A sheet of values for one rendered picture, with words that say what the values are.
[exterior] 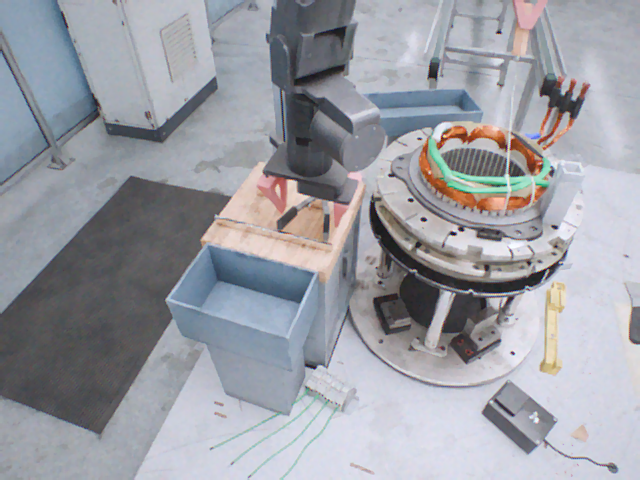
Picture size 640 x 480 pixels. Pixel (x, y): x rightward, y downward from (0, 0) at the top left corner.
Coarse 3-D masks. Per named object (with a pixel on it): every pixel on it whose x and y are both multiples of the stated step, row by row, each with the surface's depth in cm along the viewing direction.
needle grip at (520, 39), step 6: (528, 6) 49; (528, 12) 49; (516, 18) 50; (516, 24) 51; (516, 30) 51; (522, 30) 50; (528, 30) 50; (516, 36) 51; (522, 36) 51; (516, 42) 51; (522, 42) 51; (516, 48) 51; (522, 48) 51; (516, 54) 52; (522, 54) 51
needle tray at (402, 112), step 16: (368, 96) 93; (384, 96) 94; (400, 96) 94; (416, 96) 95; (432, 96) 95; (448, 96) 96; (464, 96) 95; (384, 112) 95; (400, 112) 95; (416, 112) 95; (432, 112) 95; (448, 112) 87; (464, 112) 87; (480, 112) 88; (384, 128) 87; (400, 128) 88; (416, 128) 88; (432, 128) 89
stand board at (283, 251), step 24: (240, 192) 69; (288, 192) 69; (360, 192) 69; (240, 216) 65; (264, 216) 65; (312, 216) 65; (216, 240) 61; (240, 240) 61; (264, 240) 61; (336, 240) 61; (312, 264) 58
